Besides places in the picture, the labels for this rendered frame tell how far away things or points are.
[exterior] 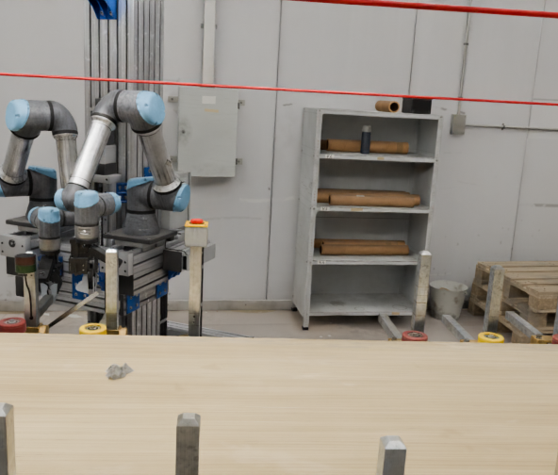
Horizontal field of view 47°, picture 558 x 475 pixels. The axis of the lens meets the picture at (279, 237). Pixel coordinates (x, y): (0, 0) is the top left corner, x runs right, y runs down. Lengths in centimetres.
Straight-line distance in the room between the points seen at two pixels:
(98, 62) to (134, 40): 20
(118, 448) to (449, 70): 420
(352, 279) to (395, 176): 86
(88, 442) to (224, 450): 28
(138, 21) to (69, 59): 188
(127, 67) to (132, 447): 183
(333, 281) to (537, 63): 228
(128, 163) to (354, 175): 241
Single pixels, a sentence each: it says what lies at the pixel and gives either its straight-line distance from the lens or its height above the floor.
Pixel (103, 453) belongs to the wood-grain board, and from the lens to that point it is 141.
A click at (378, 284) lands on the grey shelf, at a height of 21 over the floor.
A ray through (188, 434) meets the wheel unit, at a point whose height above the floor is 112.
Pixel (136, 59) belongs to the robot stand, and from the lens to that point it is 288.
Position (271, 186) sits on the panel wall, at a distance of 482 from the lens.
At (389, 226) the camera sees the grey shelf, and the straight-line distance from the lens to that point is 508.
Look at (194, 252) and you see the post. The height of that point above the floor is 113.
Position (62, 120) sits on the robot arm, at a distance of 263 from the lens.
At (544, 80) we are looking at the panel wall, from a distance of 551.
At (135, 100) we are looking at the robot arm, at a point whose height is 158.
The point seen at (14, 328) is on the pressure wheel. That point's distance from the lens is 212.
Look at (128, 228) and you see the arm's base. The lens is 269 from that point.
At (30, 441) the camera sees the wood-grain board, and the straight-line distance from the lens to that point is 148.
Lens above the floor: 162
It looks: 12 degrees down
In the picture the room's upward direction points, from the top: 3 degrees clockwise
